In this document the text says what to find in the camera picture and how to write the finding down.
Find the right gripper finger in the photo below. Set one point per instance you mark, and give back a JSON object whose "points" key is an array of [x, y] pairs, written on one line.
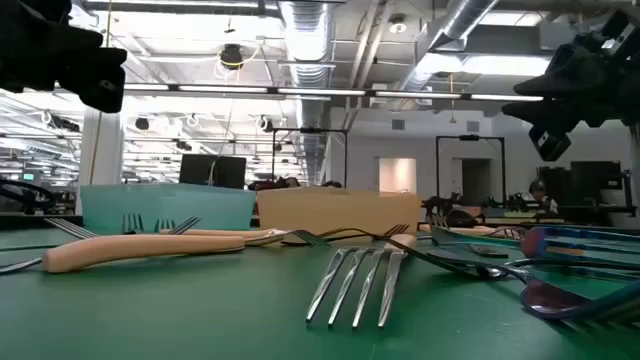
{"points": [[575, 75], [555, 115]]}

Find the background black robot arm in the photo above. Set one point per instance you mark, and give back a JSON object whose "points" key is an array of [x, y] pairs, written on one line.
{"points": [[510, 202]]}

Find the ceiling light strip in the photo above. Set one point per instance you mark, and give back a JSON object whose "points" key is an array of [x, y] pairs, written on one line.
{"points": [[147, 87], [222, 89], [322, 92], [417, 95], [505, 98]]}

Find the white building column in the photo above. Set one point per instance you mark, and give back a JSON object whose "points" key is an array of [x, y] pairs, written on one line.
{"points": [[107, 150]]}

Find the green lit sign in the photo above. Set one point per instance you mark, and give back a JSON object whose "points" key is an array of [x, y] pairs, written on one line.
{"points": [[28, 176]]}

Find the black rounded device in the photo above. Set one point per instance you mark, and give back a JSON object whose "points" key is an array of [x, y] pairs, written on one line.
{"points": [[457, 217]]}

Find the black computer monitor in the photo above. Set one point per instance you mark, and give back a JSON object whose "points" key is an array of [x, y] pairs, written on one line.
{"points": [[231, 172], [197, 170]]}

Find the teal translucent plastic bin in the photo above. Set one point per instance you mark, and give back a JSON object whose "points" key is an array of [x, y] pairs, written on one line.
{"points": [[165, 205]]}

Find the orange translucent plastic bin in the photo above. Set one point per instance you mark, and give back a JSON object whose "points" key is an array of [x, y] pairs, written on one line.
{"points": [[340, 210]]}

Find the black gantry frame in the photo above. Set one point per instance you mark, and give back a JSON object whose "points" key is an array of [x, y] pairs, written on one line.
{"points": [[470, 137], [310, 131]]}

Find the slanted silver ventilation duct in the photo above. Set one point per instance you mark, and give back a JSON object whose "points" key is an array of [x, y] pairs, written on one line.
{"points": [[460, 20]]}

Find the large silver ventilation duct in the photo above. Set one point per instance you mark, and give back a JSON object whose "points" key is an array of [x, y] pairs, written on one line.
{"points": [[307, 50]]}

